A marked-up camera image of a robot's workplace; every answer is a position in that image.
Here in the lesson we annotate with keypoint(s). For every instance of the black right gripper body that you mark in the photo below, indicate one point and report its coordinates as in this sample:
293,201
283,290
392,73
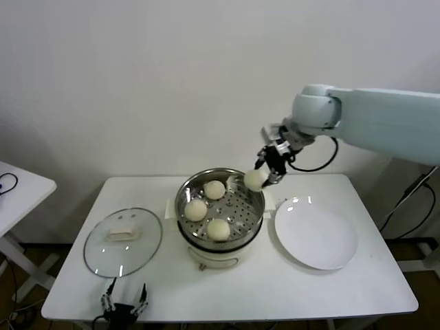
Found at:
276,159

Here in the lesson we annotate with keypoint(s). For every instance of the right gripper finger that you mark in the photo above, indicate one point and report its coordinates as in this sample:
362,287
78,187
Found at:
273,178
261,159

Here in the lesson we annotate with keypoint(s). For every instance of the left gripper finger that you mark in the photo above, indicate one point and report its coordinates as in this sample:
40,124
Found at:
141,302
107,298

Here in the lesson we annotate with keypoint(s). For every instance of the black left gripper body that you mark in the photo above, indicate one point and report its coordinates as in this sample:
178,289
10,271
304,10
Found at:
120,311

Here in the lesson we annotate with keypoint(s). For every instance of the white steamed baozi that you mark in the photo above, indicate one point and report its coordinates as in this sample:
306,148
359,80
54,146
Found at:
196,210
218,229
255,180
214,189

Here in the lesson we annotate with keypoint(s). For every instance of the round glass pot lid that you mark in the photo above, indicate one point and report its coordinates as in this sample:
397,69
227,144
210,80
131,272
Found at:
141,240

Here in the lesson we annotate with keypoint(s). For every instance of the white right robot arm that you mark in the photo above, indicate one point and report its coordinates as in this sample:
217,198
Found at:
378,117

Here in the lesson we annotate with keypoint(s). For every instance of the stainless steel steamer basket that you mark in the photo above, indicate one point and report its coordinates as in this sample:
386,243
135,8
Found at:
240,213

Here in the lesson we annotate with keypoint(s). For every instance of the white round plate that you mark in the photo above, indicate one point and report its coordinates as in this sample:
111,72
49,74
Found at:
316,233

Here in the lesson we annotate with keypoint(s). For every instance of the cream electric cooker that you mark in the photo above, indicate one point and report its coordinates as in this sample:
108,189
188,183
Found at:
213,259

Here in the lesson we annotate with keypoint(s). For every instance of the white folding side table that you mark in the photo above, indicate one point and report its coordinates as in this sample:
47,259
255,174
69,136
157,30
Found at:
27,199

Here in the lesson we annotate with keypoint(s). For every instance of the white shelf rack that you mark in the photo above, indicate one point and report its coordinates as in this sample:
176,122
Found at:
434,206

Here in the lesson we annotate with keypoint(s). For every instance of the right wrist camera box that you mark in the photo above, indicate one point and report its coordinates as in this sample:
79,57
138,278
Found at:
275,135

